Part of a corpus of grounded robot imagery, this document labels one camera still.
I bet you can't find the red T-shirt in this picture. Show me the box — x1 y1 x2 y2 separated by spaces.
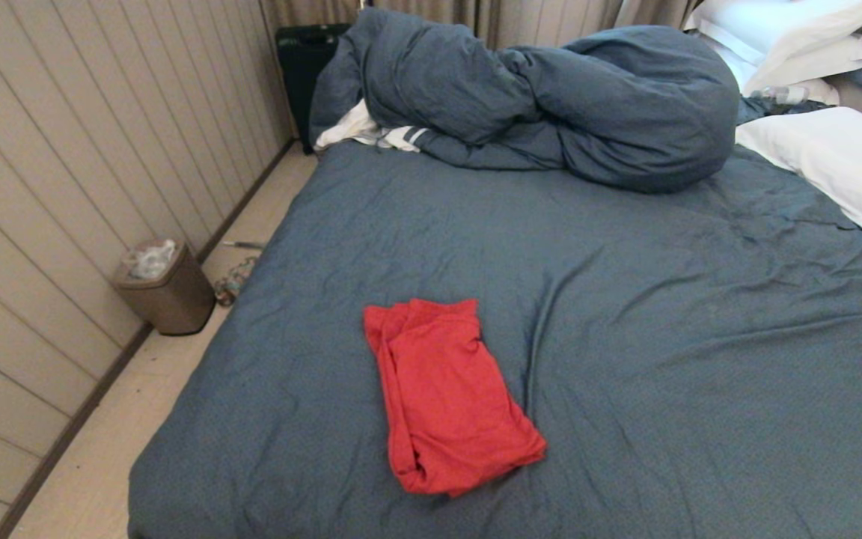
362 298 548 498

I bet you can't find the white striped garment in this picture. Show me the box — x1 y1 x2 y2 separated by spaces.
315 100 429 153

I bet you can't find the pair of slippers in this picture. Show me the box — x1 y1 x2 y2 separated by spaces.
214 256 258 306

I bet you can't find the black suitcase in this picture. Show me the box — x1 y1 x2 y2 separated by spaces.
275 23 352 154

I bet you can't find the blue-grey bed sheet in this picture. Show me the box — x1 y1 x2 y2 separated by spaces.
128 138 862 539

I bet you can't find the crumpled blue-grey duvet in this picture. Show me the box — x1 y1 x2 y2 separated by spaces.
309 7 740 194

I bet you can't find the brown trash bin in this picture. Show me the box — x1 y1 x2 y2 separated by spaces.
111 240 216 336

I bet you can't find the clear plastic bin bag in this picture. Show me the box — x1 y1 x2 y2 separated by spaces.
124 240 177 280

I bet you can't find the clear plastic bottle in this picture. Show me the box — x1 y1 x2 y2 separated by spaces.
749 85 810 106

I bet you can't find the large white pillow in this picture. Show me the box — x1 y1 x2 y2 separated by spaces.
736 106 862 259

